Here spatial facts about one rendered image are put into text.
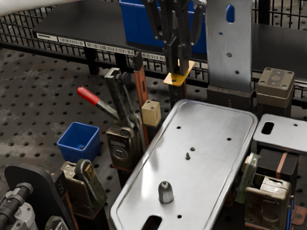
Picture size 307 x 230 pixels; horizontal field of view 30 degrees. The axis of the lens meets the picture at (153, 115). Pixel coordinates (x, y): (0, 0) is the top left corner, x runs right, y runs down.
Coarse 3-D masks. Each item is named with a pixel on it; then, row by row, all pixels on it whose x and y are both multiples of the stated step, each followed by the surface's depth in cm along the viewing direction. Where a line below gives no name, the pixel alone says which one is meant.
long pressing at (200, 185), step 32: (160, 128) 141; (192, 128) 140; (224, 128) 139; (160, 160) 133; (192, 160) 132; (224, 160) 131; (128, 192) 127; (192, 192) 125; (224, 192) 125; (128, 224) 120; (160, 224) 120; (192, 224) 119
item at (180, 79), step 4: (192, 64) 118; (176, 68) 116; (176, 72) 116; (188, 72) 116; (168, 76) 116; (172, 76) 116; (176, 76) 116; (180, 76) 116; (184, 76) 116; (164, 80) 115; (168, 80) 115; (176, 80) 115; (180, 80) 115; (184, 80) 115; (172, 84) 114; (176, 84) 114; (180, 84) 114
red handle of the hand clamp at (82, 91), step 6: (78, 90) 133; (84, 90) 132; (84, 96) 133; (90, 96) 132; (96, 96) 133; (90, 102) 133; (96, 102) 133; (102, 102) 133; (102, 108) 133; (108, 108) 133; (108, 114) 133; (114, 114) 133; (132, 126) 133
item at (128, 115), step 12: (108, 72) 125; (120, 72) 126; (108, 84) 125; (120, 84) 128; (120, 96) 127; (120, 108) 129; (132, 108) 132; (120, 120) 132; (132, 120) 134; (132, 132) 133
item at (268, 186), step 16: (256, 176) 122; (256, 192) 118; (272, 192) 117; (288, 192) 117; (256, 208) 121; (272, 208) 119; (288, 208) 119; (256, 224) 125; (272, 224) 122; (288, 224) 123
